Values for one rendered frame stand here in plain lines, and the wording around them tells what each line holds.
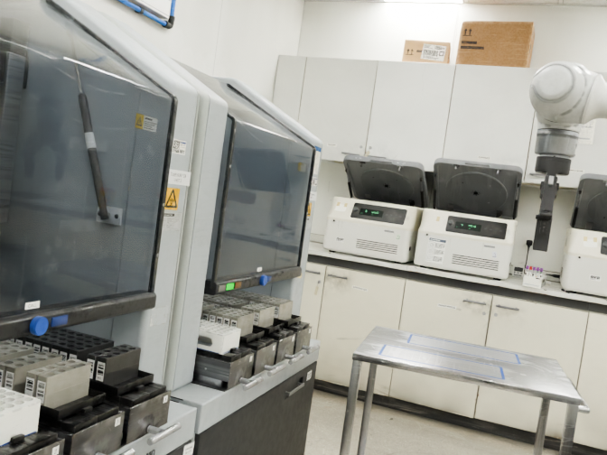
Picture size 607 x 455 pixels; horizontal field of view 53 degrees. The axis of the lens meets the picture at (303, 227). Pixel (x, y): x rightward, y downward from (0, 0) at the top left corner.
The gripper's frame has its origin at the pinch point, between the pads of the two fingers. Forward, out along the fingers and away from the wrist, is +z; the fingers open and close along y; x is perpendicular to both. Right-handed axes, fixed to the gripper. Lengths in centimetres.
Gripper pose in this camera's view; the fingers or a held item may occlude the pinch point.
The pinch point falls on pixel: (540, 245)
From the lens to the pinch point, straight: 151.5
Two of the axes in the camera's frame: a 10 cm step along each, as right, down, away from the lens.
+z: -1.4, 9.9, 0.5
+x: -9.3, -1.5, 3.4
